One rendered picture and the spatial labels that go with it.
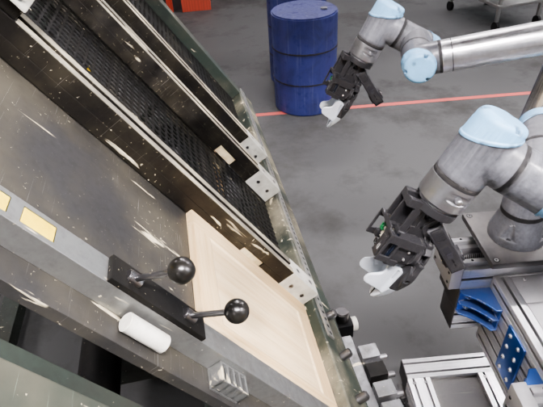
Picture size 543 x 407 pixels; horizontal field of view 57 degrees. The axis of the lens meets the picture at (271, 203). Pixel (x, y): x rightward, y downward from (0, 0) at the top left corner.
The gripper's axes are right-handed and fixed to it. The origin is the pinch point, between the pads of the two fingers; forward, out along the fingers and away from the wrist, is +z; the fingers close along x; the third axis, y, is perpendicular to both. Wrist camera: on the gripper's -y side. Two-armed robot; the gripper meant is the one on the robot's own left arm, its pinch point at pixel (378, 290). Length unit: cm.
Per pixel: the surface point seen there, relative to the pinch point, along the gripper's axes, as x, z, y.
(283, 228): -73, 47, -9
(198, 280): -11.1, 20.5, 26.4
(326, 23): -328, 35, -58
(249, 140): -115, 42, 6
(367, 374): -24, 51, -34
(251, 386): 6.4, 25.0, 13.2
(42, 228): 8, 0, 54
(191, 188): -34.5, 16.3, 31.4
